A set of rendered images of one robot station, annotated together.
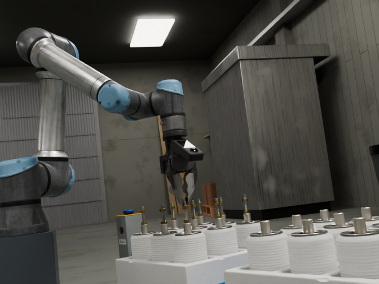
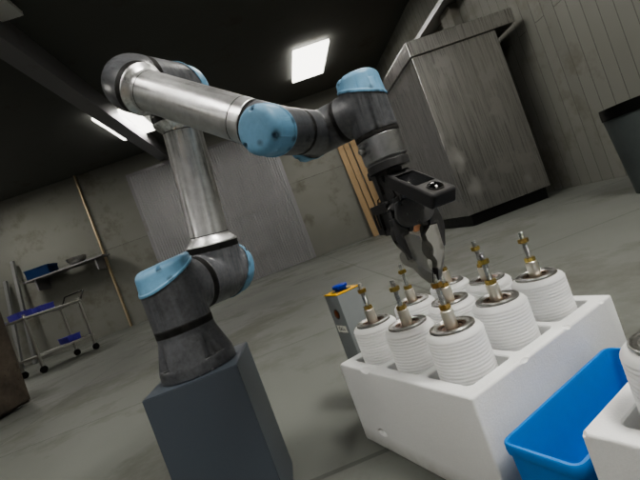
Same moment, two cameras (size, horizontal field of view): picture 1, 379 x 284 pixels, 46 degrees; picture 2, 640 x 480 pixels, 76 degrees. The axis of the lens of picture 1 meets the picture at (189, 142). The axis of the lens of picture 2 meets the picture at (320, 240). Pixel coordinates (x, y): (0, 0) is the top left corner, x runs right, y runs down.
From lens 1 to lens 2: 0.62 m
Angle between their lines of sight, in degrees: 13
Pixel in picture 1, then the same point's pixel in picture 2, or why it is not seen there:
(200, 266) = (495, 388)
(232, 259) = (542, 354)
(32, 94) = (215, 157)
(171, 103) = (370, 110)
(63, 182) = (238, 275)
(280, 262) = not seen: outside the picture
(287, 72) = (469, 56)
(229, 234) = (520, 310)
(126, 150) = (315, 186)
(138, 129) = (322, 164)
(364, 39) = not seen: outside the picture
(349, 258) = not seen: outside the picture
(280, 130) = (473, 124)
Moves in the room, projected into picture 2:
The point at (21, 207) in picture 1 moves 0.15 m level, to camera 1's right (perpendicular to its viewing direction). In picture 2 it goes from (183, 336) to (254, 311)
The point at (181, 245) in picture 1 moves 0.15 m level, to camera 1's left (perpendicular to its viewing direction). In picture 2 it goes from (448, 353) to (358, 379)
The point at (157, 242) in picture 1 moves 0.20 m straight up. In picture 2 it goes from (400, 343) to (362, 239)
